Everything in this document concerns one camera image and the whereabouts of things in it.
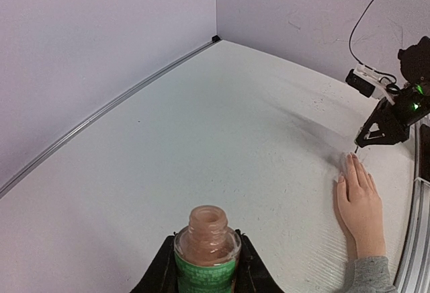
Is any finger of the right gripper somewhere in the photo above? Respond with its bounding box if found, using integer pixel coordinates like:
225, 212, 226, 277
357, 99, 395, 138
355, 128, 403, 148

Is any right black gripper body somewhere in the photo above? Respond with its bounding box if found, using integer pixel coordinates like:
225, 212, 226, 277
391, 36, 429, 142

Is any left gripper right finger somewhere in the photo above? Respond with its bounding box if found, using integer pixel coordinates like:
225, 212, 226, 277
234, 229, 284, 293

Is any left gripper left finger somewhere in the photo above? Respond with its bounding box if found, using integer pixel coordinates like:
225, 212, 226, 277
130, 235, 178, 293

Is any nail polish bottle green label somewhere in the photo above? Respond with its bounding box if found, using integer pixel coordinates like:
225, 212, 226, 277
173, 205, 241, 293

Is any person's bare hand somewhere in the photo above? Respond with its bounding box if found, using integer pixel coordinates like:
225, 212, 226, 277
336, 153, 386, 259

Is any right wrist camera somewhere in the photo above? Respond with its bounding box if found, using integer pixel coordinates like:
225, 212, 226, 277
345, 64, 396, 105

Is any black right camera cable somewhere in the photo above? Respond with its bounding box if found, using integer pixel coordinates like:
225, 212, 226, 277
348, 0, 426, 67

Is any aluminium front rail base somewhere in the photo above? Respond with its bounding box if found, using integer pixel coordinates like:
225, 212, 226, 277
394, 116, 429, 293

